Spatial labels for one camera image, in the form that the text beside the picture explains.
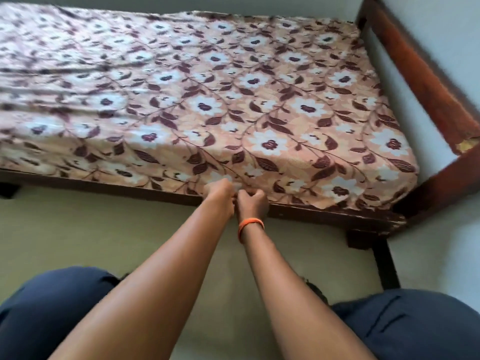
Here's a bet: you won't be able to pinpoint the person's right hand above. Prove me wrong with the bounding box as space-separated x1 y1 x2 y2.
235 189 270 224

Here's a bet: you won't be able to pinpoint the person's dark trousers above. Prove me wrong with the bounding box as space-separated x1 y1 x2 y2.
0 265 480 360

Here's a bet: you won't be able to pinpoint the orange wrist band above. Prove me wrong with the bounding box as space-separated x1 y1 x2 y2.
237 217 266 245

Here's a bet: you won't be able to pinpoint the peach floral sheet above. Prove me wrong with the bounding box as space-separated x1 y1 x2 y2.
0 1 420 213

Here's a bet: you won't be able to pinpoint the person's left hand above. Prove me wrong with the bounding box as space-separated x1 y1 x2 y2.
204 178 238 219

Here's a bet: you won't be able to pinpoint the person's right forearm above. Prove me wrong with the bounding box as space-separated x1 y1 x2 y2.
239 222 378 360

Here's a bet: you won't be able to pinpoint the black bed frame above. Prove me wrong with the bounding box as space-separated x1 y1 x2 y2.
0 168 408 291

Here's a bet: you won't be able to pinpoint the person's bare foot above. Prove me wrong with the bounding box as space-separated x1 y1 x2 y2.
304 279 330 306

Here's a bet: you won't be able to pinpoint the person's left forearm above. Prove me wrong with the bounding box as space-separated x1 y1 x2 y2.
48 202 235 360

